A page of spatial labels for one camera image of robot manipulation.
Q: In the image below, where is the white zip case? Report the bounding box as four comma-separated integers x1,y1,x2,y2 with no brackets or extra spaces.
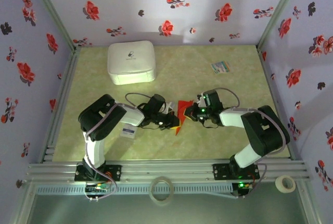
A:
107,40,157,86

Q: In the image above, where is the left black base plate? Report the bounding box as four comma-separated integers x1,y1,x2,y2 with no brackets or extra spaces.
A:
74,164,122,182

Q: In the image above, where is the small teal orange packet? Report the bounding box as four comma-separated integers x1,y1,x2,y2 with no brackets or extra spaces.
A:
210,61,232,75

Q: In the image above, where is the small circuit board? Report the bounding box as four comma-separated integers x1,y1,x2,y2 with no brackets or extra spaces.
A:
233,181,254,196
84,183,109,195

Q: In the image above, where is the red paper sheet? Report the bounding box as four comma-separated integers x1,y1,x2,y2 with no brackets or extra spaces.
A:
174,99,195,136

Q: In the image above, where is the long aluminium mounting rail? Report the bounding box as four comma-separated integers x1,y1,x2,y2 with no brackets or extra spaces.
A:
25,158,312,183

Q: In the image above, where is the slotted grey cable duct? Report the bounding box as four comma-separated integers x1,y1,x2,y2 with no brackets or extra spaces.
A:
35,183,234,196

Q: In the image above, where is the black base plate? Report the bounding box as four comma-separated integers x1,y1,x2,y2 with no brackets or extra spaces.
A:
212,163,260,181
74,164,122,182

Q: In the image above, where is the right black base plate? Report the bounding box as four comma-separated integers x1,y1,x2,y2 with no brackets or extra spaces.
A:
212,163,260,181

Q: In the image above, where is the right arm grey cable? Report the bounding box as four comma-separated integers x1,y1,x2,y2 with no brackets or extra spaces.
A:
214,87,291,199

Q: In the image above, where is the aluminium frame leg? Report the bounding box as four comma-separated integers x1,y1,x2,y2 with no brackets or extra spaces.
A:
10,182,37,224
296,182,322,224

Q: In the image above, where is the aluminium corner post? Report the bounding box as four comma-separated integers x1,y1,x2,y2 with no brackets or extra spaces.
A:
256,0,305,52
24,0,80,53

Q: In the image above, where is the white tape roll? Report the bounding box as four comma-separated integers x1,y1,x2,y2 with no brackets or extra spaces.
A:
275,175,297,193

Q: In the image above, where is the clear tape ring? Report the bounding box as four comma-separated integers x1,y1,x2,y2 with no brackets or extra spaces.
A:
148,176,175,206

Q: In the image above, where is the white packet with blue band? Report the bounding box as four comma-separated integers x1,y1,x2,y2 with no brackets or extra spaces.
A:
120,123,137,139

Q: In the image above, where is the aluminium side rail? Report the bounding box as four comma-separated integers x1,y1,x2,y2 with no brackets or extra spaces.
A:
39,46,81,164
256,45,297,161

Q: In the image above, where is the left arm grey cable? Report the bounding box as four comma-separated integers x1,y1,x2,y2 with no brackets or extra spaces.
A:
83,92,153,202

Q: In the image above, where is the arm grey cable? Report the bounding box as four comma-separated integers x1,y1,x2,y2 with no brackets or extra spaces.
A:
83,92,153,202
214,87,291,199

